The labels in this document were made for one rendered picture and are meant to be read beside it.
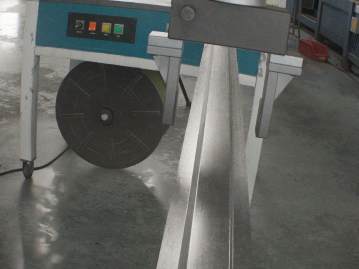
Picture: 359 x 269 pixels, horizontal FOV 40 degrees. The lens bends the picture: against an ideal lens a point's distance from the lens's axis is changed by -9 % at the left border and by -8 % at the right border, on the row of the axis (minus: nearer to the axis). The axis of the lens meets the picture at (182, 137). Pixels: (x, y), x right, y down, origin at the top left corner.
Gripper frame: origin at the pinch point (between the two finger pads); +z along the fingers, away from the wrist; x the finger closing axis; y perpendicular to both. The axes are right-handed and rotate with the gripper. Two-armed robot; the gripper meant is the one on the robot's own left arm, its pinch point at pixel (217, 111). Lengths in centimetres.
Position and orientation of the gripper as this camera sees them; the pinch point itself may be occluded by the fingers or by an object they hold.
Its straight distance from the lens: 61.5
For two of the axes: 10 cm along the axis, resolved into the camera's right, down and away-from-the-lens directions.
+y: -0.8, 3.5, -9.3
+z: -1.2, 9.3, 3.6
